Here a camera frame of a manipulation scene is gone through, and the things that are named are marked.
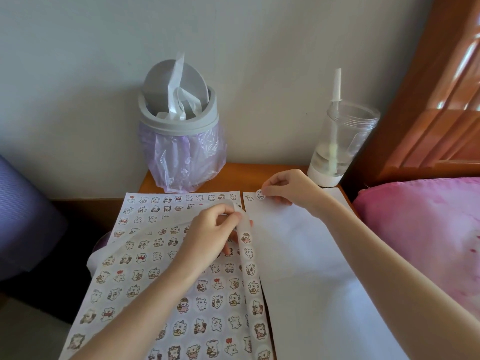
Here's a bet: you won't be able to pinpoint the clear cup with white base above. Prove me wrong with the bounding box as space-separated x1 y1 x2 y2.
307 101 382 188

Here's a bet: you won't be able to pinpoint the wooden nightstand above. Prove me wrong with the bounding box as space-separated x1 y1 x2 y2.
138 163 357 360

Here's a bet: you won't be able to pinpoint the long white sticker strip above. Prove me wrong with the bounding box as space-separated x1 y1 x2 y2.
86 200 273 360

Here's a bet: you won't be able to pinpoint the white straw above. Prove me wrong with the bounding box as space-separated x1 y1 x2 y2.
329 68 343 173

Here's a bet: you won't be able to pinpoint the rows of stuck cartoon stickers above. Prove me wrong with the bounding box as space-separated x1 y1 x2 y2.
65 193 248 360

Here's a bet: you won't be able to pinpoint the wooden bed headboard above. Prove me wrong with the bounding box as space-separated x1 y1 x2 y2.
343 0 480 192

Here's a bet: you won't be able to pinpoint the grey trash bin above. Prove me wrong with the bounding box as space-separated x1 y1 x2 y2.
137 58 220 138

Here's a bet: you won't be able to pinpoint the white backing scraps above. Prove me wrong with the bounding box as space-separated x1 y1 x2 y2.
155 52 203 122

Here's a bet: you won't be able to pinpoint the person's left forearm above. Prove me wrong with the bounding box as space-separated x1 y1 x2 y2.
69 264 203 360

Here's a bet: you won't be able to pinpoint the white paper sheet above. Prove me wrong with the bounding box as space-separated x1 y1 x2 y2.
242 187 410 360
58 190 277 360

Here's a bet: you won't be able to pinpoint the purple rolled mat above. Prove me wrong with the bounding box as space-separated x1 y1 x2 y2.
0 155 68 282

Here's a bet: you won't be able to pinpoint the pink floral bedding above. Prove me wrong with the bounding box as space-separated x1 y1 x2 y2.
353 177 480 323

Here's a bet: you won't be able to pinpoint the purple plastic container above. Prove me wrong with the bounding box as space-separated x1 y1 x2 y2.
91 232 113 259

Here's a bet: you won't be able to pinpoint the person's right forearm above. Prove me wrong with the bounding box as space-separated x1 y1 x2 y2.
316 196 480 360

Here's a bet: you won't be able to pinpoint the person's left hand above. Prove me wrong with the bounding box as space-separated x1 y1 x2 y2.
172 203 254 281

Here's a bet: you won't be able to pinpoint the purple plastic bin bag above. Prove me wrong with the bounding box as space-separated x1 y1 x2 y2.
137 121 228 195

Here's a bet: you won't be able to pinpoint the person's right hand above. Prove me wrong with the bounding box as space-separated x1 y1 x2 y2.
260 169 331 220

